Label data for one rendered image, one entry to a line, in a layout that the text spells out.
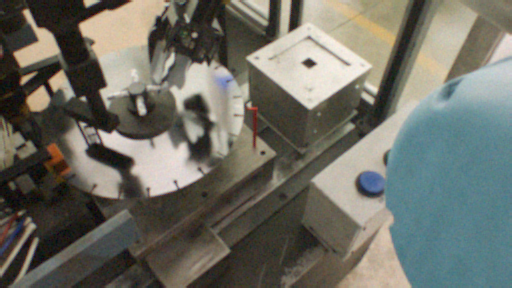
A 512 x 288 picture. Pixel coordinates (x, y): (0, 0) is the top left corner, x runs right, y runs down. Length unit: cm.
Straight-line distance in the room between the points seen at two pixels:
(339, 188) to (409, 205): 48
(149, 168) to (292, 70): 36
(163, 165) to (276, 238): 27
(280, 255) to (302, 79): 33
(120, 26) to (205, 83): 53
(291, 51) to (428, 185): 71
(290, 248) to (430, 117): 63
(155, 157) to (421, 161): 51
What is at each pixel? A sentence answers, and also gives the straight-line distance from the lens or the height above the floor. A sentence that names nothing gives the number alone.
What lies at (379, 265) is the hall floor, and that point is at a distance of 164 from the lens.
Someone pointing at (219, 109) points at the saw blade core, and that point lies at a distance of 70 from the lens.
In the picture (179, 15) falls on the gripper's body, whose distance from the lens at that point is 59.
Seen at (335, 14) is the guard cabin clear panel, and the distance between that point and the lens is 94.
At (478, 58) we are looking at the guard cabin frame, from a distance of 76.
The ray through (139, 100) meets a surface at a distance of 66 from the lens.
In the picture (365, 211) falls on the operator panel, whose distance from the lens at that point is 67.
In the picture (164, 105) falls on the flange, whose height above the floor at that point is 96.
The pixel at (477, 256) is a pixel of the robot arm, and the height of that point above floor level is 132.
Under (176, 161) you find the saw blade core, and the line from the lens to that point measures 64.
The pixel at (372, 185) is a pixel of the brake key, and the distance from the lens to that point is 69.
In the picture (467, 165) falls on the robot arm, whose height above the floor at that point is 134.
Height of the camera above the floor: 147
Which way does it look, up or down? 53 degrees down
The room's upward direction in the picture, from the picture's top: 2 degrees clockwise
